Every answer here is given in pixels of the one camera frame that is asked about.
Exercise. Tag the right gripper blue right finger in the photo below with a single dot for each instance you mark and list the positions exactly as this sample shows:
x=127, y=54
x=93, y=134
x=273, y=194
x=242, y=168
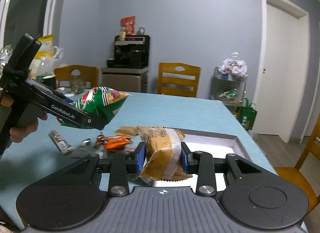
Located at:
x=202, y=164

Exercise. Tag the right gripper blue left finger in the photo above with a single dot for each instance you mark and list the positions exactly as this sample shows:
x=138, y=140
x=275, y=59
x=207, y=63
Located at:
x=122, y=164

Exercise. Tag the orange square snack packet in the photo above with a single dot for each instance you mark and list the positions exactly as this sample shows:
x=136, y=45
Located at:
x=116, y=143

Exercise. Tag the brown gold snack packet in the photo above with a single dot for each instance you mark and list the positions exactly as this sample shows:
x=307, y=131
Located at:
x=130, y=132

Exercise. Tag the small brown candy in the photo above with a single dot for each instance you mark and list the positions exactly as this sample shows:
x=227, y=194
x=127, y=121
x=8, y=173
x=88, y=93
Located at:
x=100, y=141

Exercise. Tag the brown cake snack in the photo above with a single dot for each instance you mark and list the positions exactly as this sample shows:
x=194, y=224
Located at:
x=163, y=150

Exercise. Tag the long dark chocolate bar packet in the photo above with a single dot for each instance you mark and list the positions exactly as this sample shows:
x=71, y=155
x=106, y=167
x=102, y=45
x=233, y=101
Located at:
x=61, y=144

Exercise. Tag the green shrimp chips bag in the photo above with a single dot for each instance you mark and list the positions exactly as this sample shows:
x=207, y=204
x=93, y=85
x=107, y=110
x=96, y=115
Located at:
x=101, y=102

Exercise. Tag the person's left hand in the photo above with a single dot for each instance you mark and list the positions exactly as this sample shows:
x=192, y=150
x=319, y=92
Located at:
x=18, y=134

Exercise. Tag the grey shallow box tray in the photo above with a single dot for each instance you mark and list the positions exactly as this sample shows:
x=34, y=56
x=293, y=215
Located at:
x=217, y=144

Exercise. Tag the yellow bag on left shelf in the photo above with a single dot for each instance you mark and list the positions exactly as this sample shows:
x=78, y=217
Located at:
x=44, y=52

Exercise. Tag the wooden chair at left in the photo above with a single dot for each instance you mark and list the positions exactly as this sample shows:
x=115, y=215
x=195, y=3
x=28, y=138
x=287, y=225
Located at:
x=85, y=73

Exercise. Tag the glass teapot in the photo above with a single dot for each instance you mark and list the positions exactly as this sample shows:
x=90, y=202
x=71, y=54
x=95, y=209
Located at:
x=77, y=85

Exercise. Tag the green tote bag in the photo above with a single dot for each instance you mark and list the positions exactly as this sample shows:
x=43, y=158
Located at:
x=246, y=114

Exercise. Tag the metal snack trolley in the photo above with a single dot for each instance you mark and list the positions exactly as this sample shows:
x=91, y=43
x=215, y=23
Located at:
x=227, y=88

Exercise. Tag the wooden chair at far side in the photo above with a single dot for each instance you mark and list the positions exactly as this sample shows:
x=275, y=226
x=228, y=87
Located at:
x=178, y=79

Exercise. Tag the black water dispenser cabinet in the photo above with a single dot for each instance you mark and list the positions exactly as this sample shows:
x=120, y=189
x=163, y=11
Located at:
x=128, y=69

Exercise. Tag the white plastic shopping bag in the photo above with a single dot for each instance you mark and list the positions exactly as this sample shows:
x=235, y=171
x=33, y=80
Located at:
x=234, y=65

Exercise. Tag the red snack bag on dispenser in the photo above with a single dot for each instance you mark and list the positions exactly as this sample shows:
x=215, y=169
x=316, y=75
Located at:
x=128, y=23

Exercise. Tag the white door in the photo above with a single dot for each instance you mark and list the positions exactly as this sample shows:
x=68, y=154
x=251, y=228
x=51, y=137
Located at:
x=283, y=67

